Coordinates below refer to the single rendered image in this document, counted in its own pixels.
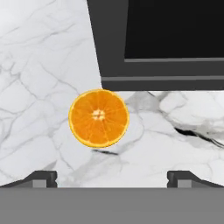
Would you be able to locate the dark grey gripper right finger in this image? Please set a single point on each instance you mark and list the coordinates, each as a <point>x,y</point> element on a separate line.
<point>180,176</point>

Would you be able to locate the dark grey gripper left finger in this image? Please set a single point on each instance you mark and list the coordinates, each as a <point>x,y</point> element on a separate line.
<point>43,176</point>

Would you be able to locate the halved orange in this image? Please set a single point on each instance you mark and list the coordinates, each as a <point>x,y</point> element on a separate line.
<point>99,118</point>

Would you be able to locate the dark grey microwave oven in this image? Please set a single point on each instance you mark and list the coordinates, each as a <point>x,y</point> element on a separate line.
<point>163,43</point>

